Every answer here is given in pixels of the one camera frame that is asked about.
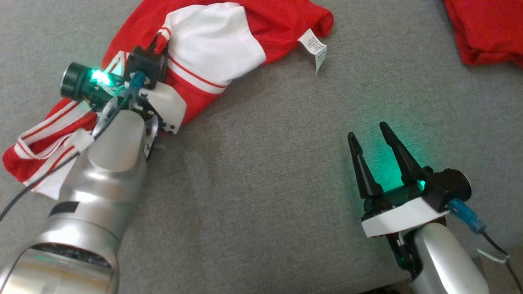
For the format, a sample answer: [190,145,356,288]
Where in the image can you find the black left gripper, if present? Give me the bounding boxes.
[137,32,187,134]

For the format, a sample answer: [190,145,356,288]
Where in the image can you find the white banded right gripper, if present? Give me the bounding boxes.
[348,122,450,280]

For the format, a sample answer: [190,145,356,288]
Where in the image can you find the red white number jersey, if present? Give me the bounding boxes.
[2,0,334,200]

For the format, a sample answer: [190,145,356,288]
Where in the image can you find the red white striped shorts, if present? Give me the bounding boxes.
[444,0,523,68]

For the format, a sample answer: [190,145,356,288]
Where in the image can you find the large grey sofa seat cushion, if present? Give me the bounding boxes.
[0,0,523,294]

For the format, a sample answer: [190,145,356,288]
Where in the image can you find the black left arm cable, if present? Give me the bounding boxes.
[0,71,146,223]

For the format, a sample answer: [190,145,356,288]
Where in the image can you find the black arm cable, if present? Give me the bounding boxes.
[449,199,523,294]
[0,71,146,223]

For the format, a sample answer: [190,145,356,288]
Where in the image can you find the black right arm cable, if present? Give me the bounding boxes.
[449,199,523,294]

